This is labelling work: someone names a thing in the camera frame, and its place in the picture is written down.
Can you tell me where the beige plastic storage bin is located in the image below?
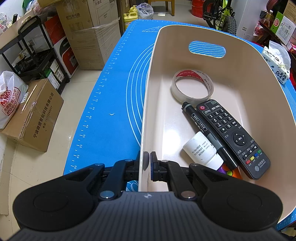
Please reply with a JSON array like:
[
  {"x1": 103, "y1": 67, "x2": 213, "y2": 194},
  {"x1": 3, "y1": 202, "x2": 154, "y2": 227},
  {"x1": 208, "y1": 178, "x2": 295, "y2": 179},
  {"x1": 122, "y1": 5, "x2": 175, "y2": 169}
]
[{"x1": 140, "y1": 25, "x2": 295, "y2": 218}]

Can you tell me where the white pill bottle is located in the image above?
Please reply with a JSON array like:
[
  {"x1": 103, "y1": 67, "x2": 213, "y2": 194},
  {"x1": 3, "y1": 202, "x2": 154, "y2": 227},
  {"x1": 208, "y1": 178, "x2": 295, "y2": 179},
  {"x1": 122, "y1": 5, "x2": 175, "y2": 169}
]
[{"x1": 183, "y1": 132, "x2": 224, "y2": 171}]

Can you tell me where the large stacked cardboard box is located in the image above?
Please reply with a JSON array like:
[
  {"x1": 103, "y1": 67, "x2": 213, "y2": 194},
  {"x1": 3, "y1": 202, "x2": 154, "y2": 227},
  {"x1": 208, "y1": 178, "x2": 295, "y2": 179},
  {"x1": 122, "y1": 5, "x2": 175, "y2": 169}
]
[{"x1": 55, "y1": 1, "x2": 121, "y2": 70}]

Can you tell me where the black tv remote control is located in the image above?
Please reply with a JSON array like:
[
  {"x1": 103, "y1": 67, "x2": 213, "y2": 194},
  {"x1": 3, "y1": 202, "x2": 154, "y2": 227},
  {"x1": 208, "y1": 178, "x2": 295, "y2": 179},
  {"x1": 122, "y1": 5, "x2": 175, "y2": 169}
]
[{"x1": 196, "y1": 99, "x2": 270, "y2": 180}]

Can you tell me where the blue silicone baking mat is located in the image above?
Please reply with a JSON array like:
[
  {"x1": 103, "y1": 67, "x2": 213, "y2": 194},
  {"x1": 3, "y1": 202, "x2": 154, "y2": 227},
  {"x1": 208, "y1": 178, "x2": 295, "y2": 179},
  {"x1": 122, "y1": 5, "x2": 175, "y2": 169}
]
[{"x1": 64, "y1": 20, "x2": 295, "y2": 230}]

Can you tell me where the yellow oil jug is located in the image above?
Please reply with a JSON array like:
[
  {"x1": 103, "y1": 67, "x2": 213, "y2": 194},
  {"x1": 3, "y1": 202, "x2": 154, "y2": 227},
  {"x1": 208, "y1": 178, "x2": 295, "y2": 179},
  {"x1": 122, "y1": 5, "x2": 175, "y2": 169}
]
[{"x1": 123, "y1": 5, "x2": 138, "y2": 30}]

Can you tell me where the white chest freezer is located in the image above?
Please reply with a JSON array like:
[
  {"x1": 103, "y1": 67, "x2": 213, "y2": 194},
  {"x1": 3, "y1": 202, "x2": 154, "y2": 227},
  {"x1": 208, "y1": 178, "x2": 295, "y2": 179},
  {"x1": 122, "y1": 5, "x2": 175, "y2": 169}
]
[{"x1": 231, "y1": 0, "x2": 268, "y2": 42}]

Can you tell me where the cardboard box on floor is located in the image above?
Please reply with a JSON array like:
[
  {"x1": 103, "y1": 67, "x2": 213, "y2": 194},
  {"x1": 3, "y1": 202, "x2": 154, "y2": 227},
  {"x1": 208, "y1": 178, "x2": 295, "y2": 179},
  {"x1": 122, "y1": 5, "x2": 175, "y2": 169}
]
[{"x1": 1, "y1": 79, "x2": 64, "y2": 152}]

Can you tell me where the red white appliance box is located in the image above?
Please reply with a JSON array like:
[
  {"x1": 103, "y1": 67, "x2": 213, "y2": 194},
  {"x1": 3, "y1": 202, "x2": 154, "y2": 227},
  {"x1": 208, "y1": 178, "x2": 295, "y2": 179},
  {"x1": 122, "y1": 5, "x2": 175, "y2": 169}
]
[{"x1": 44, "y1": 15, "x2": 79, "y2": 78}]

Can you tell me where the wooden chair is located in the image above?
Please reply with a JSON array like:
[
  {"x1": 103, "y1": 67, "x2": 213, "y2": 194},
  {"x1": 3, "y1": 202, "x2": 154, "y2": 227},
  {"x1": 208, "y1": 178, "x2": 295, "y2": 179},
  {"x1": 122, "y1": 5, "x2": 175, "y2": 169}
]
[{"x1": 147, "y1": 0, "x2": 175, "y2": 16}]

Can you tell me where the knotted clear plastic bag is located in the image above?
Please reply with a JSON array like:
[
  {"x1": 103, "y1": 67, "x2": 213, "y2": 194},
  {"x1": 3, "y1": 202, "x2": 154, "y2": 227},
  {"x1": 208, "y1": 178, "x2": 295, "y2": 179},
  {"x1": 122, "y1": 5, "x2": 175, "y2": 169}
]
[{"x1": 136, "y1": 3, "x2": 154, "y2": 20}]

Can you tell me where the green white product box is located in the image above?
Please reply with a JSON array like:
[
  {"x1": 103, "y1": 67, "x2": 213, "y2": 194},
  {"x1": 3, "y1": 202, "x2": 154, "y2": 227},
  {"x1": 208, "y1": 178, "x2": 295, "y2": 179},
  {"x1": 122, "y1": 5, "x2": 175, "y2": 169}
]
[{"x1": 270, "y1": 12, "x2": 295, "y2": 45}]

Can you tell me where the white double-sided tape roll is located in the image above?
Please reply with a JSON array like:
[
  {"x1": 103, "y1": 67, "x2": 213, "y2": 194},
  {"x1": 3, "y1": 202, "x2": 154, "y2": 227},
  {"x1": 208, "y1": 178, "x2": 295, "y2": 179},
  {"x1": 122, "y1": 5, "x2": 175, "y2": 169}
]
[{"x1": 171, "y1": 69, "x2": 214, "y2": 106}]

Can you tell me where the black metal shelf rack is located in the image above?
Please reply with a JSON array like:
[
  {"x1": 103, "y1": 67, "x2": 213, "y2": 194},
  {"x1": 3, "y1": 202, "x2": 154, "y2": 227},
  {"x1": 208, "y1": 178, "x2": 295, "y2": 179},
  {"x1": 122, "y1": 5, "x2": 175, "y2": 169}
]
[{"x1": 1, "y1": 16, "x2": 70, "y2": 94}]

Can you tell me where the purple orange plastic toy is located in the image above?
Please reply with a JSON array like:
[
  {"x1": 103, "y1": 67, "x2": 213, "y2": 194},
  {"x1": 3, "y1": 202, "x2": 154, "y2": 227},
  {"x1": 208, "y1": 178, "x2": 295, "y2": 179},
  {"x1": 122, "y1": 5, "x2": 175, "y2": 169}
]
[{"x1": 217, "y1": 164, "x2": 242, "y2": 180}]

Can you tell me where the white tissue pack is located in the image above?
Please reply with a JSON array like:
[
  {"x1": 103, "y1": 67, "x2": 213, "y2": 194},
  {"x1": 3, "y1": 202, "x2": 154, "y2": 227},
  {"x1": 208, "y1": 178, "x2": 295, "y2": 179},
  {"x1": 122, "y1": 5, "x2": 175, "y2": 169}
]
[{"x1": 262, "y1": 41, "x2": 291, "y2": 85}]

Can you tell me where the black green bicycle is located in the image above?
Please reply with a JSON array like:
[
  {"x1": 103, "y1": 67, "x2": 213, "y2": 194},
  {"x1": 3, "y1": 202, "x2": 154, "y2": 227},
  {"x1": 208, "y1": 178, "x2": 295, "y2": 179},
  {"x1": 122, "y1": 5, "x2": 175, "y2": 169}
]
[{"x1": 203, "y1": 0, "x2": 237, "y2": 36}]

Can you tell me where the white red plastic bag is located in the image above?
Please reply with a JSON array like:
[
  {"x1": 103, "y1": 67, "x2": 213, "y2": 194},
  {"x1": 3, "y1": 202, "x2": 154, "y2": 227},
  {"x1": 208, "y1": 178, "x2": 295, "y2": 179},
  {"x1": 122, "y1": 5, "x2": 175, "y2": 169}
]
[{"x1": 0, "y1": 71, "x2": 28, "y2": 129}]

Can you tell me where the black marker pen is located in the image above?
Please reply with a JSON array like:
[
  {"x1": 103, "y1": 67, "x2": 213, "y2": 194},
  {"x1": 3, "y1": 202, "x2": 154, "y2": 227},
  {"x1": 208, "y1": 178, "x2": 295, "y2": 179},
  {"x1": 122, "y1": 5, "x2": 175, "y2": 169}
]
[{"x1": 182, "y1": 102, "x2": 238, "y2": 172}]

